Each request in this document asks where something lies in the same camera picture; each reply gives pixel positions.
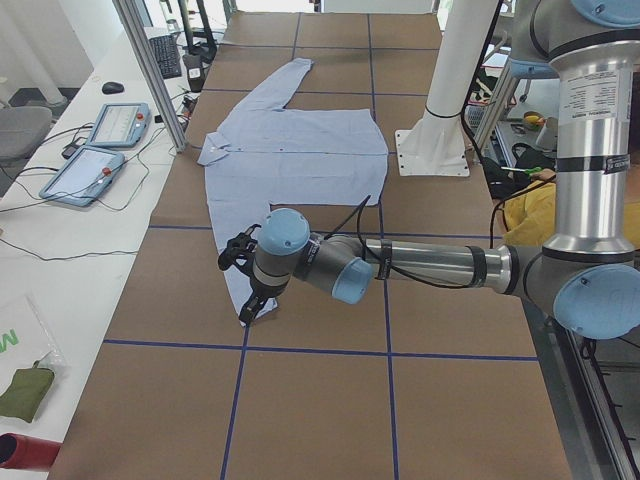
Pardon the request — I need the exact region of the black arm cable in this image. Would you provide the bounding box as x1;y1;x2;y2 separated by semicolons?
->
319;194;484;291

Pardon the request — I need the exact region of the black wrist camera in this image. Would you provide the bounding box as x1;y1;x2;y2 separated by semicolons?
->
217;224;261;276

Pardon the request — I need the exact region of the red cylinder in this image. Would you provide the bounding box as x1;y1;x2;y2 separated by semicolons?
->
1;433;62;472

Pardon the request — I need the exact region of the black computer mouse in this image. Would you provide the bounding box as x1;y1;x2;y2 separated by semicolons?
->
101;81;125;95

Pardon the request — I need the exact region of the aluminium frame post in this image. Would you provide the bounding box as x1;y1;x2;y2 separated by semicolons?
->
112;0;187;153

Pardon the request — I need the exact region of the light blue striped shirt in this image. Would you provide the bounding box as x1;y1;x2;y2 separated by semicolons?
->
198;58;388;315

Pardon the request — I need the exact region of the black keyboard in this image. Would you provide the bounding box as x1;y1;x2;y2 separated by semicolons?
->
148;35;182;79

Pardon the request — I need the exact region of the grey office chair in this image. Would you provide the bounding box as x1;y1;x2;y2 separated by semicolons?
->
1;106;53;161

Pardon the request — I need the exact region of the upper blue teach pendant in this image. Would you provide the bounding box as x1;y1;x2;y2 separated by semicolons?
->
86;103;150;149

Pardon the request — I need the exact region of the person in yellow shirt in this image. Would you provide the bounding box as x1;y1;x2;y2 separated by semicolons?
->
498;169;556;246

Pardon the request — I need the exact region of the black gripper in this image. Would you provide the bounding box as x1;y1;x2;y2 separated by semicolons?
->
238;278;286;325

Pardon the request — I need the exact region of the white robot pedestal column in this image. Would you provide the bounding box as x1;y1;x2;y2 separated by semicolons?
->
395;0;501;177

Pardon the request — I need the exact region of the green folded cloth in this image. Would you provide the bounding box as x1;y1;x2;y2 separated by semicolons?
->
1;362;55;423

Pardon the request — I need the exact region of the lower blue teach pendant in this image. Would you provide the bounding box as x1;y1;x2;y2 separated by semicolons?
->
39;146;125;207

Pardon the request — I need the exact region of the clear plastic bag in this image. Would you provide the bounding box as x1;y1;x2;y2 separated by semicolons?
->
1;295;68;397

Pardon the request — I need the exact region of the blue teach pendant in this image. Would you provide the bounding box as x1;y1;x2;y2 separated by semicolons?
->
86;103;150;149
39;146;125;207

